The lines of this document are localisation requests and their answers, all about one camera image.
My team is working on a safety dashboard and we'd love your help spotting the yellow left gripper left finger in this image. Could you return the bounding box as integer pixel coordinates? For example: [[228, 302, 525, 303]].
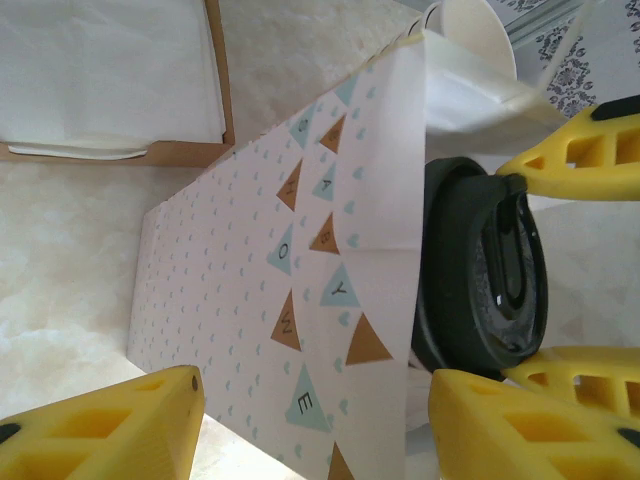
[[0, 364, 206, 480]]

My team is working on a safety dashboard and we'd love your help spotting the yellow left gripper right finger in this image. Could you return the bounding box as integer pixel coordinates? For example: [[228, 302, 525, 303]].
[[428, 368, 640, 480]]

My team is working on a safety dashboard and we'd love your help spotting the animal print paper gift bag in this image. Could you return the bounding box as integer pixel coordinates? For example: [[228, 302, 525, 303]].
[[127, 0, 601, 480]]

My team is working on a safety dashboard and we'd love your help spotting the stack of white paper cups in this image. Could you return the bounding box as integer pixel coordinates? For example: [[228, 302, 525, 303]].
[[399, 0, 519, 86]]

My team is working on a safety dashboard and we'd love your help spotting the brown cardboard napkin box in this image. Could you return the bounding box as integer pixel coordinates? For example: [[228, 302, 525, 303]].
[[0, 0, 236, 169]]

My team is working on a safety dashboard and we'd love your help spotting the white paper napkin stack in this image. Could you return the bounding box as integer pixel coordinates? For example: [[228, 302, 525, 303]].
[[0, 0, 226, 161]]

